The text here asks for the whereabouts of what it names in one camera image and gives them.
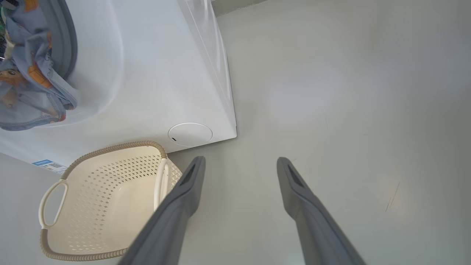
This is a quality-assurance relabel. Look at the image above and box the round white filter cover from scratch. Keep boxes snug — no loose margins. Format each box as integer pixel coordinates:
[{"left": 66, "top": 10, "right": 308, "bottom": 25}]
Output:
[{"left": 168, "top": 122, "right": 213, "bottom": 147}]

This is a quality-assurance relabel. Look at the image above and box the blue cartoon print garment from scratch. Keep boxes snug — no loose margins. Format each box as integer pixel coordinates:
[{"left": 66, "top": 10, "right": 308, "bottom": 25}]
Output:
[{"left": 0, "top": 0, "right": 80, "bottom": 132}]

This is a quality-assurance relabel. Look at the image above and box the grey rubber door gasket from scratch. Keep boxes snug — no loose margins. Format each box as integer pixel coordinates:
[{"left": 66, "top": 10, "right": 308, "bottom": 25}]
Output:
[{"left": 37, "top": 0, "right": 79, "bottom": 81}]

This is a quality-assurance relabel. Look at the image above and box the white washing machine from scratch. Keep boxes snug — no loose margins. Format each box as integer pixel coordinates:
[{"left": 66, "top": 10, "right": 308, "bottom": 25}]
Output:
[{"left": 0, "top": 0, "right": 238, "bottom": 174}]

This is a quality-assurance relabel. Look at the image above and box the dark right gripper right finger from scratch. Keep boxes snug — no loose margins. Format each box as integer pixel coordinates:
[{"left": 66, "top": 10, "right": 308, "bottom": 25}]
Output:
[{"left": 276, "top": 157, "right": 367, "bottom": 265}]

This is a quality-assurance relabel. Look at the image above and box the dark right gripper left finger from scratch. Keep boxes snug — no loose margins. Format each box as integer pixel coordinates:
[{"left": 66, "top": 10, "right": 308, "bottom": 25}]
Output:
[{"left": 118, "top": 156, "right": 206, "bottom": 265}]

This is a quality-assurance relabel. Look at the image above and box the blue energy label sticker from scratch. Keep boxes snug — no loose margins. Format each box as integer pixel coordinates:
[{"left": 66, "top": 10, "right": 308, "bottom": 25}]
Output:
[{"left": 31, "top": 159, "right": 69, "bottom": 174}]

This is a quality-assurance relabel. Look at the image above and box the cream plastic laundry basket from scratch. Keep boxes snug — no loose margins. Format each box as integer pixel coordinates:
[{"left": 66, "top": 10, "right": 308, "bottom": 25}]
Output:
[{"left": 38, "top": 140, "right": 184, "bottom": 262}]

